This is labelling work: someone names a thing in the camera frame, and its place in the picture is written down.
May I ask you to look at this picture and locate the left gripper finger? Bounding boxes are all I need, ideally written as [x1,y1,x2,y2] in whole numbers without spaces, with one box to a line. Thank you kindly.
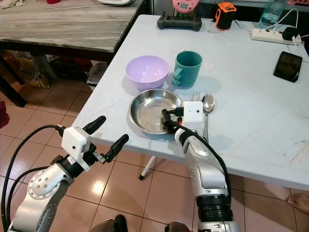
[96,134,130,164]
[82,116,107,135]

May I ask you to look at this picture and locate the round stainless steel plate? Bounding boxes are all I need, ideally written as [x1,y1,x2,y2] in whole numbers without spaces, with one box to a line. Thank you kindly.
[128,88,184,135]

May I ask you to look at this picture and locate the steel fork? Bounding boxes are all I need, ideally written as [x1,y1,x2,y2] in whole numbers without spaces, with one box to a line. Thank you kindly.
[190,90,203,103]

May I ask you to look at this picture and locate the steel spoon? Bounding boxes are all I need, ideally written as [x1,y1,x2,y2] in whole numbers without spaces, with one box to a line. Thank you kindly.
[201,93,216,144]

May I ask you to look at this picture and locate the white table leg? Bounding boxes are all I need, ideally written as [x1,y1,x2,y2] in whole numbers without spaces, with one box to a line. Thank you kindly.
[139,155,158,181]

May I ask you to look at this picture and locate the purple plastic bowl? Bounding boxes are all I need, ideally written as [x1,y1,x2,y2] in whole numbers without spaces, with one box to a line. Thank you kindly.
[125,55,171,92]

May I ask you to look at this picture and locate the teal plastic mug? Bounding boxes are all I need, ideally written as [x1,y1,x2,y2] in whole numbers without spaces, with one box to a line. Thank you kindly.
[171,50,203,89]

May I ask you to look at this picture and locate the white round coaster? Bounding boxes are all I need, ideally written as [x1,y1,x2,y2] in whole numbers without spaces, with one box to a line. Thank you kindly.
[202,62,217,72]

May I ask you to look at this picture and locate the robot left leg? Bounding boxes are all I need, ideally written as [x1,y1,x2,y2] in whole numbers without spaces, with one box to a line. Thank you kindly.
[89,215,129,232]

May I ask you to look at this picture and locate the red item on floor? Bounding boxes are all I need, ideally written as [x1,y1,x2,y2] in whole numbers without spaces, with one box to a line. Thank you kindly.
[0,100,11,129]

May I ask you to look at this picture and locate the black handheld controller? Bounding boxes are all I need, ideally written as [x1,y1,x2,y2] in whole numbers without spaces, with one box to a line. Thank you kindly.
[156,14,203,32]

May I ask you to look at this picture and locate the wood grain top table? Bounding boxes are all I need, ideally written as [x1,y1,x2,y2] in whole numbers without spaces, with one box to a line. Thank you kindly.
[0,0,146,108]

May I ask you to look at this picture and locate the pink round gadget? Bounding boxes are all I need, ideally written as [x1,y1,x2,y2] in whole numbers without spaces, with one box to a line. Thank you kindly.
[171,0,204,15]

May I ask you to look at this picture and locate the white dish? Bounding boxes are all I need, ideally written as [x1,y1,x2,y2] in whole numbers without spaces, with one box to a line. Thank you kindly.
[97,0,136,6]

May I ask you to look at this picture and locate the black smartphone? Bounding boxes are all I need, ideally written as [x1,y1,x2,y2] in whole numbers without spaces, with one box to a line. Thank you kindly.
[273,51,304,83]

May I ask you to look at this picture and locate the white power strip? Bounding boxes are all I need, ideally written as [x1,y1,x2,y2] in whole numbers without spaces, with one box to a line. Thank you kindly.
[251,28,295,45]

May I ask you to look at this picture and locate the clear plastic water bottle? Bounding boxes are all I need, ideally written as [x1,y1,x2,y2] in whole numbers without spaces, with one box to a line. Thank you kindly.
[258,0,289,29]

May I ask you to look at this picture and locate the black power adapter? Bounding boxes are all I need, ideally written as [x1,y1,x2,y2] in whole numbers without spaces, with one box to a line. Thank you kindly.
[282,27,303,43]

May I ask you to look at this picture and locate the beige crumpled cloth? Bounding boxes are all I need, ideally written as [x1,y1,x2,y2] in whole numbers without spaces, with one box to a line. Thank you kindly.
[0,0,27,10]

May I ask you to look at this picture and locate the person's bare foot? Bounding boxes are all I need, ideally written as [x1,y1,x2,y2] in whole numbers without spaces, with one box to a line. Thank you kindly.
[286,191,309,216]

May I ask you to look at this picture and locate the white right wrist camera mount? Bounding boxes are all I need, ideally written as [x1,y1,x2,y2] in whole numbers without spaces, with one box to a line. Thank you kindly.
[181,101,205,136]

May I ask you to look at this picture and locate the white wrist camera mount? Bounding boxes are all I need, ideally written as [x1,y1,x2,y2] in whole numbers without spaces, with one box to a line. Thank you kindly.
[60,127,95,173]
[181,101,205,136]

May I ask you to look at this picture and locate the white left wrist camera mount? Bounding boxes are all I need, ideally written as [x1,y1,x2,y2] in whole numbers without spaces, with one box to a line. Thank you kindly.
[60,127,95,173]

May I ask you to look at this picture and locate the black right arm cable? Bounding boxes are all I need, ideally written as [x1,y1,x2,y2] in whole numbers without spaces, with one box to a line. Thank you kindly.
[174,116,233,196]

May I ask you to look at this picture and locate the white charging cable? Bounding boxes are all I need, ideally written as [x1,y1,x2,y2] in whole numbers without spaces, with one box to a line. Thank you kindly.
[236,7,301,32]

